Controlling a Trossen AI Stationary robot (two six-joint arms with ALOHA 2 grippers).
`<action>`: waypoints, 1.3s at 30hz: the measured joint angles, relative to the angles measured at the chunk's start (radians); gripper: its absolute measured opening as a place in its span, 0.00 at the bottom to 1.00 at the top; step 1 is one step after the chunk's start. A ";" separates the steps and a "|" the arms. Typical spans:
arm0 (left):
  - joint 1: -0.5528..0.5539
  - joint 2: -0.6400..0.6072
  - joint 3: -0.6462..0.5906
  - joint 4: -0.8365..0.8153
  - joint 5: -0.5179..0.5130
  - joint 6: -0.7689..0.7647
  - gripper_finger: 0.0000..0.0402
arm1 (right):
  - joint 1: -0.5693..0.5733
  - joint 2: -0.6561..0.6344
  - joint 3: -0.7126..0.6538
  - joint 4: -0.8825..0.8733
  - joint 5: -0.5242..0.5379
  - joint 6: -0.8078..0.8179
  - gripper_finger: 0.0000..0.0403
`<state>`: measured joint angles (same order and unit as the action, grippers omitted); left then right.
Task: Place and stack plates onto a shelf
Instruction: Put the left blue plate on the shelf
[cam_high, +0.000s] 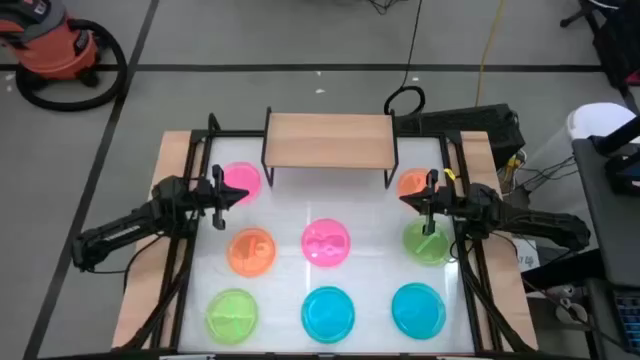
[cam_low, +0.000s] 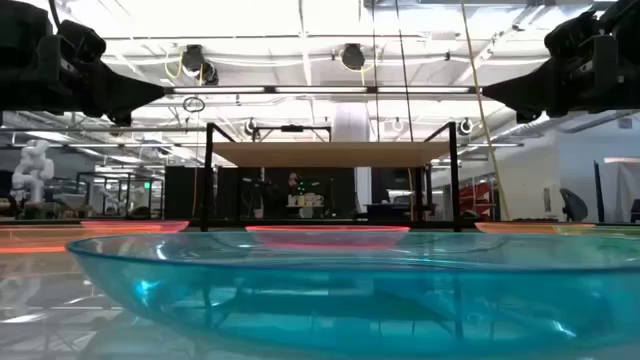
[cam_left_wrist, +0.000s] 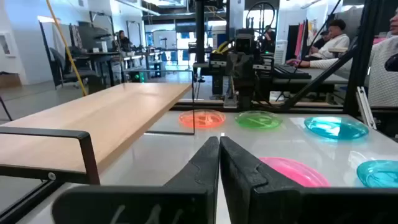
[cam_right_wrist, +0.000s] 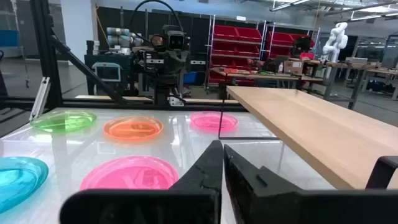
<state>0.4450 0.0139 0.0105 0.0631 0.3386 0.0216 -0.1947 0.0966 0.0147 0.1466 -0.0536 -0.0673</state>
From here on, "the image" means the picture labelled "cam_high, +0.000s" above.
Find orange shop vacuum cleaner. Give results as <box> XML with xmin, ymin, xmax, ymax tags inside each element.
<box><xmin>0</xmin><ymin>0</ymin><xmax>101</xmax><ymax>84</ymax></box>

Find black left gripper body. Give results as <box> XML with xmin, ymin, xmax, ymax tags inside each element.
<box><xmin>195</xmin><ymin>163</ymin><xmax>226</xmax><ymax>231</ymax></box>

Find white paper label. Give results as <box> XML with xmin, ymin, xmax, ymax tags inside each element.
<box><xmin>512</xmin><ymin>238</ymin><xmax>541</xmax><ymax>272</ymax></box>

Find yellow hanging cable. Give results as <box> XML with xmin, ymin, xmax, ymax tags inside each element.
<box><xmin>473</xmin><ymin>0</ymin><xmax>509</xmax><ymax>107</ymax></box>

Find white waste bin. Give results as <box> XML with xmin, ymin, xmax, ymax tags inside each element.
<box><xmin>566</xmin><ymin>102</ymin><xmax>639</xmax><ymax>146</ymax></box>

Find orange divided plastic plate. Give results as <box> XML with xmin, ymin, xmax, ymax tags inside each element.
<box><xmin>226</xmin><ymin>227</ymin><xmax>278</xmax><ymax>279</ymax></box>

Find green divided plastic plate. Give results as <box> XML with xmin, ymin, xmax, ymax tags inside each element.
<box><xmin>205</xmin><ymin>288</ymin><xmax>260</xmax><ymax>346</ymax></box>
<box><xmin>402</xmin><ymin>218</ymin><xmax>452</xmax><ymax>267</ymax></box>

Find wooden shelf black metal legs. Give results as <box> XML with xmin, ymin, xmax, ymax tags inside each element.
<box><xmin>260</xmin><ymin>106</ymin><xmax>400</xmax><ymax>190</ymax></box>

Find black hanging cable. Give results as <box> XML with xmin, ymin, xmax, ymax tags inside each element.
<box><xmin>367</xmin><ymin>0</ymin><xmax>427</xmax><ymax>117</ymax></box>

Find red shop vacuum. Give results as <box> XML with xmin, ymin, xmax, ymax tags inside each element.
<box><xmin>14</xmin><ymin>18</ymin><xmax>129</xmax><ymax>112</ymax></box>

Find pink divided plastic plate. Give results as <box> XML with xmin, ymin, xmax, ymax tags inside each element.
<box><xmin>300</xmin><ymin>217</ymin><xmax>352</xmax><ymax>269</ymax></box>

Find blue plastic plate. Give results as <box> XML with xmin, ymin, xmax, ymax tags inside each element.
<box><xmin>391</xmin><ymin>282</ymin><xmax>447</xmax><ymax>341</ymax></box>
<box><xmin>300</xmin><ymin>285</ymin><xmax>356</xmax><ymax>345</ymax></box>

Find black cable bundle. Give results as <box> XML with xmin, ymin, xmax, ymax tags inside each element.
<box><xmin>514</xmin><ymin>155</ymin><xmax>577</xmax><ymax>192</ymax></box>

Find dark grey desk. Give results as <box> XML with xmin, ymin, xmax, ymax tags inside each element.
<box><xmin>571</xmin><ymin>137</ymin><xmax>640</xmax><ymax>289</ymax></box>

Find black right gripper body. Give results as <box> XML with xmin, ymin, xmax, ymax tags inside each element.
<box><xmin>423</xmin><ymin>168</ymin><xmax>456</xmax><ymax>237</ymax></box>

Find black computer keyboard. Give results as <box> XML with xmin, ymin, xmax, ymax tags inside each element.
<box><xmin>613</xmin><ymin>287</ymin><xmax>640</xmax><ymax>346</ymax></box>

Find black office chair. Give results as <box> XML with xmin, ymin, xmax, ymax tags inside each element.
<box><xmin>559</xmin><ymin>0</ymin><xmax>640</xmax><ymax>91</ymax></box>

